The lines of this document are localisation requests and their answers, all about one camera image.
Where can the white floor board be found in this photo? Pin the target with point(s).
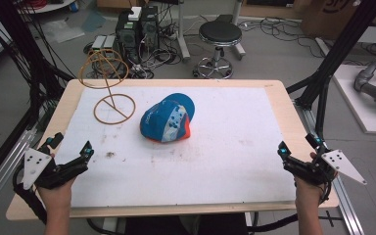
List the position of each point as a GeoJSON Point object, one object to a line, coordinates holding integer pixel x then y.
{"type": "Point", "coordinates": [362, 107]}

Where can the black metal frame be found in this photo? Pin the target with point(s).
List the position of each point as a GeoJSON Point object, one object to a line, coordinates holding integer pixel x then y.
{"type": "Point", "coordinates": [16, 49]}
{"type": "Point", "coordinates": [336, 55]}

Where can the wooden table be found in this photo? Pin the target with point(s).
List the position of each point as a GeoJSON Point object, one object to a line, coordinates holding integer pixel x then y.
{"type": "Point", "coordinates": [284, 94]}

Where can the white flat devices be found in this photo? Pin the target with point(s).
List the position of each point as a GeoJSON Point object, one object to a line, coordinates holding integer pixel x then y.
{"type": "Point", "coordinates": [103, 42]}

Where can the cardboard box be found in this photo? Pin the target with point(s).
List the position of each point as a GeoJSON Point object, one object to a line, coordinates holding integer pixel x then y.
{"type": "Point", "coordinates": [333, 16]}

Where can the blue and orange cap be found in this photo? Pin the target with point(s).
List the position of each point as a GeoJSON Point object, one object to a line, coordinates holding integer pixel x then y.
{"type": "Point", "coordinates": [168, 117]}

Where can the white box on tower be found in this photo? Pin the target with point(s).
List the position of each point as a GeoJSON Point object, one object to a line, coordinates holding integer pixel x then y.
{"type": "Point", "coordinates": [134, 13]}

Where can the black computer tower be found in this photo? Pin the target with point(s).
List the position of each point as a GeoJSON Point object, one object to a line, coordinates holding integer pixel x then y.
{"type": "Point", "coordinates": [149, 27]}
{"type": "Point", "coordinates": [127, 37]}

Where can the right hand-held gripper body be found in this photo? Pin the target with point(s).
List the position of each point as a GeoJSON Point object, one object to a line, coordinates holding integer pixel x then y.
{"type": "Point", "coordinates": [339, 164]}

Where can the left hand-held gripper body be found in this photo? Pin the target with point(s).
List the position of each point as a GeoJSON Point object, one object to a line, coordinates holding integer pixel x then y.
{"type": "Point", "coordinates": [34, 164]}

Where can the white table mat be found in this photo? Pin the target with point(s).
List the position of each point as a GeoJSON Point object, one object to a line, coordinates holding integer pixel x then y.
{"type": "Point", "coordinates": [209, 163]}

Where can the person's left hand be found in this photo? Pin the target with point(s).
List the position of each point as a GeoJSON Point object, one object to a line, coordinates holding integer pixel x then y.
{"type": "Point", "coordinates": [57, 196]}

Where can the person's right hand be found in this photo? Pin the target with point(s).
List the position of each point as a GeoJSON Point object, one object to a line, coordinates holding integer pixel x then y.
{"type": "Point", "coordinates": [306, 194]}

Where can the person's dark trousers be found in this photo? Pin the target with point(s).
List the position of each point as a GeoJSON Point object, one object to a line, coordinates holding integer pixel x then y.
{"type": "Point", "coordinates": [186, 225]}

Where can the clear plastic sheet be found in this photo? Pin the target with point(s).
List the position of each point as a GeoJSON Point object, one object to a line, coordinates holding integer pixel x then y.
{"type": "Point", "coordinates": [62, 31]}

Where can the grey desk leg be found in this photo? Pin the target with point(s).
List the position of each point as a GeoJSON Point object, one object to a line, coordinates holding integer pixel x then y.
{"type": "Point", "coordinates": [183, 32]}
{"type": "Point", "coordinates": [238, 29]}

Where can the black round stool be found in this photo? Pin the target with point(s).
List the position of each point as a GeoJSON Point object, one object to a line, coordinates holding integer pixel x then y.
{"type": "Point", "coordinates": [220, 32]}

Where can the aluminium rail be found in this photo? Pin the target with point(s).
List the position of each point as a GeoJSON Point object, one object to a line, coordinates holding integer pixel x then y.
{"type": "Point", "coordinates": [6, 163]}
{"type": "Point", "coordinates": [346, 202]}

